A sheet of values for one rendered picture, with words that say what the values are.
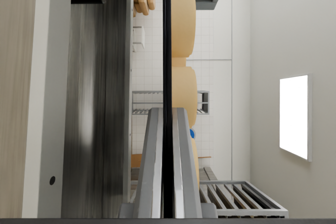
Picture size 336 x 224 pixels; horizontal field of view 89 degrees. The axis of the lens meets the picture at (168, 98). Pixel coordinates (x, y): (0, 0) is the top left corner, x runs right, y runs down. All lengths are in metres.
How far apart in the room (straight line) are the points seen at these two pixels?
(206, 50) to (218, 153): 2.55
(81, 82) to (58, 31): 0.17
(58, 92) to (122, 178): 0.33
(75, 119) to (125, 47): 0.23
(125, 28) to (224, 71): 4.07
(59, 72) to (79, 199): 0.26
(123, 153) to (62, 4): 0.34
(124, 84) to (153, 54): 3.92
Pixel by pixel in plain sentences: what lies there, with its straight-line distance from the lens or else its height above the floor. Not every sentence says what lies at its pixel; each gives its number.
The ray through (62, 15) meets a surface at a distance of 0.20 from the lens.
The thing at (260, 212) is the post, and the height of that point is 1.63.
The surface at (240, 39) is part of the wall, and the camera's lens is 4.77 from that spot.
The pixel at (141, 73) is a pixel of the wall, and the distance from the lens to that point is 4.30.
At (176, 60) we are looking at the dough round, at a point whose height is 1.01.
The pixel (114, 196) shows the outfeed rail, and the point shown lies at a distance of 0.49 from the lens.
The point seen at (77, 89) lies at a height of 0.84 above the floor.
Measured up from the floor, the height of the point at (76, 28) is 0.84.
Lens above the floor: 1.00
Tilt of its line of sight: level
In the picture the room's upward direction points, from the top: 90 degrees clockwise
